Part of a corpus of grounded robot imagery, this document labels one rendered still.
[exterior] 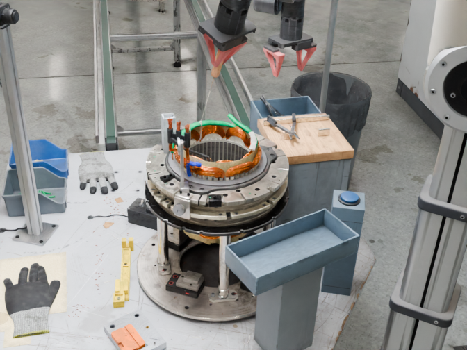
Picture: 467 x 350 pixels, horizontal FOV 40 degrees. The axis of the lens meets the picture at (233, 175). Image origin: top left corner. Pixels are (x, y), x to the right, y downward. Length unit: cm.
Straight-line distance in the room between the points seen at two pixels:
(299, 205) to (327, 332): 33
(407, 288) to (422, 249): 11
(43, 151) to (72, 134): 178
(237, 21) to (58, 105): 305
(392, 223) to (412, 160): 64
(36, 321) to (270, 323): 52
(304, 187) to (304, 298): 36
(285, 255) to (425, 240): 27
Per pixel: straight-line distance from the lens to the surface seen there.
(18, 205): 184
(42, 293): 158
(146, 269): 160
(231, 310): 149
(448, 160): 121
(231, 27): 124
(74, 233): 177
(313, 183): 160
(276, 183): 138
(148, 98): 422
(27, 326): 152
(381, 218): 322
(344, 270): 154
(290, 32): 165
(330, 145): 159
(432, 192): 125
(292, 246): 132
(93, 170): 198
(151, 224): 175
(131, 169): 201
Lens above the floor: 185
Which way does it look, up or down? 33 degrees down
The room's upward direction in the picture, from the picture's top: 2 degrees clockwise
